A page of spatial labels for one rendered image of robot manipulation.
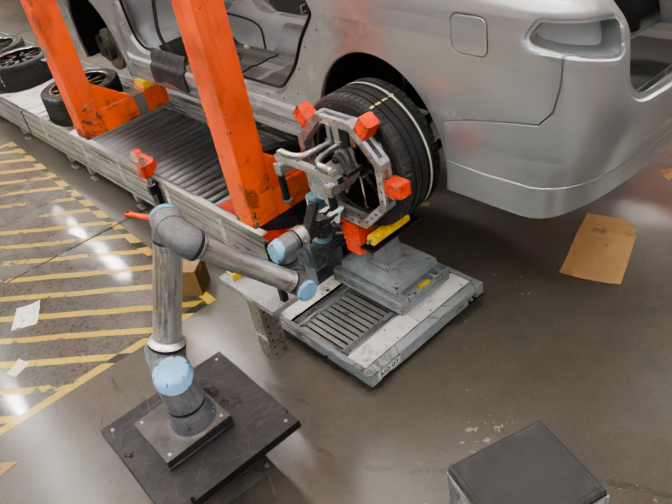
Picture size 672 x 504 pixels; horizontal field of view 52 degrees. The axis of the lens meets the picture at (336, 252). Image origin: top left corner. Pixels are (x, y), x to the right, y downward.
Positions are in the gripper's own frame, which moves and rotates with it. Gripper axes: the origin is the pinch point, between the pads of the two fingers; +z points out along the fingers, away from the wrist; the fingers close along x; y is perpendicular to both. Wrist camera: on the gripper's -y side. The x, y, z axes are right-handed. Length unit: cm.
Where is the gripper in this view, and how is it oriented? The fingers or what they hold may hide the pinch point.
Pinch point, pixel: (337, 206)
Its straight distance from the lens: 291.5
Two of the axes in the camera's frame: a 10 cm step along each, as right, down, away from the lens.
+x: 6.8, 3.4, -6.6
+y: 1.7, 8.0, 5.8
